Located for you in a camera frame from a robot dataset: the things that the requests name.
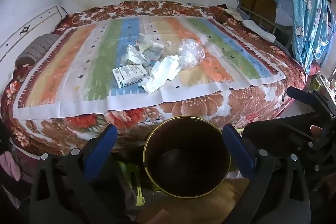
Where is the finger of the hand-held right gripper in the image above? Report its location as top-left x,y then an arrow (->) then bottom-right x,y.
242,112 -> 336,173
286,86 -> 336,118

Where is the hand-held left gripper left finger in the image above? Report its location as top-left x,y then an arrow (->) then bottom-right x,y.
29,124 -> 118,224

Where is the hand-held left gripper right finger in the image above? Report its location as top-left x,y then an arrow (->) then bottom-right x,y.
222,124 -> 310,224

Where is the dark bin with gold rim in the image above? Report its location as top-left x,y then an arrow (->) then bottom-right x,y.
143,115 -> 232,198

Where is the white cardboard box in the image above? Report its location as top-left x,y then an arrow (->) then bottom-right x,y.
112,64 -> 148,88

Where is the white tissue paper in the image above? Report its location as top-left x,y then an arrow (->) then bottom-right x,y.
138,55 -> 181,94

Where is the white wrapper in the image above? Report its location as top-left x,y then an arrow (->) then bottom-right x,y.
121,44 -> 147,65

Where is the blue printed wrapper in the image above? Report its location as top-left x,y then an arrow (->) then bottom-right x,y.
143,48 -> 164,61

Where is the clear plastic bag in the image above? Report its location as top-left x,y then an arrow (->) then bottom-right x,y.
177,38 -> 206,69

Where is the person's right hand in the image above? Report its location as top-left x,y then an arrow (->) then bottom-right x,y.
310,125 -> 324,138

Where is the yellow-green plastic stool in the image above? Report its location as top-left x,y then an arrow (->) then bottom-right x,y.
115,161 -> 146,206

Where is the floral brown blanket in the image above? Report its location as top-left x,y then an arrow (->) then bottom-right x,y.
0,0 -> 307,156

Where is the white cloth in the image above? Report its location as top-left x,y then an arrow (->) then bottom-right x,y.
243,19 -> 276,42

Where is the blue printed cloth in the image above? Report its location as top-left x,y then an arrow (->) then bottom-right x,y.
280,0 -> 336,75

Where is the striped pastel mat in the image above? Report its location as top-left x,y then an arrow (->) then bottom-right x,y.
13,15 -> 287,120

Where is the pink cloth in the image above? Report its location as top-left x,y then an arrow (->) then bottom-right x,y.
0,153 -> 21,188

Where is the grey striped pillow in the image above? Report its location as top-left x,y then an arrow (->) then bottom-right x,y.
15,34 -> 60,67

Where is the white bed headboard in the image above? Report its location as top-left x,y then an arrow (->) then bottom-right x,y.
0,5 -> 69,64

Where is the metal bed rail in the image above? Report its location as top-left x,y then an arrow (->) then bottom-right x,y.
240,6 -> 293,48

